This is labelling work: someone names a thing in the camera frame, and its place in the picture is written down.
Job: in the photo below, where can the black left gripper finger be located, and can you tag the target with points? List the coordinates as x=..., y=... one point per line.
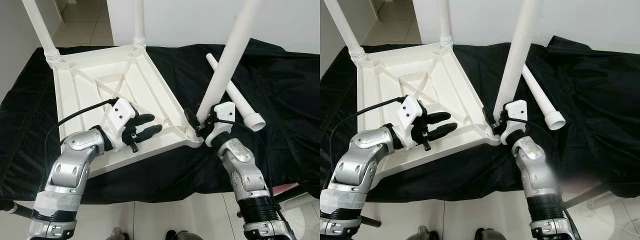
x=150, y=132
x=438, y=117
x=144, y=119
x=443, y=130

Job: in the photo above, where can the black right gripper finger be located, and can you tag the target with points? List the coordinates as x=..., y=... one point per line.
x=191, y=122
x=488, y=121

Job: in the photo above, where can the white plastic table top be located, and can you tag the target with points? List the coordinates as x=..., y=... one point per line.
x=450, y=90
x=150, y=90

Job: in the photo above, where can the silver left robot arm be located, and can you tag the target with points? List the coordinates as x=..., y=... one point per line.
x=360, y=165
x=75, y=165

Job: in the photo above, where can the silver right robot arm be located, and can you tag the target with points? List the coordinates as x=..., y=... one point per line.
x=245, y=170
x=535, y=170

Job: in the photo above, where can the black cloth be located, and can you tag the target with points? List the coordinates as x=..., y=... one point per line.
x=285, y=100
x=600, y=100

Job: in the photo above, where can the pink sheet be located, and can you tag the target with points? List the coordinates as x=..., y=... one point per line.
x=582, y=185
x=283, y=188

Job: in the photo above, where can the black metal stand leg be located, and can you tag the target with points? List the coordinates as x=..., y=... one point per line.
x=17, y=209
x=590, y=197
x=292, y=195
x=370, y=221

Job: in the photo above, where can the grey robot right leg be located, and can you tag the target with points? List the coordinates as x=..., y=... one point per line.
x=184, y=235
x=492, y=234

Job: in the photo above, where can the white round lamp base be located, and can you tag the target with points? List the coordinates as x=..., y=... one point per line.
x=305, y=220
x=610, y=220

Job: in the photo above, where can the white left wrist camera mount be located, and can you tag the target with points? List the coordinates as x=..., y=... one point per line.
x=117, y=117
x=412, y=115

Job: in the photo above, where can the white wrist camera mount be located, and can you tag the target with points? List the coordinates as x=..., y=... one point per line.
x=517, y=110
x=222, y=112
x=412, y=115
x=117, y=117

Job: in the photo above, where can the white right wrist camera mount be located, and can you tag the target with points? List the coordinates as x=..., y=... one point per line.
x=222, y=112
x=517, y=110

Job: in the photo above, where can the white door frame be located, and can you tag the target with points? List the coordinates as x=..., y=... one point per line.
x=57, y=10

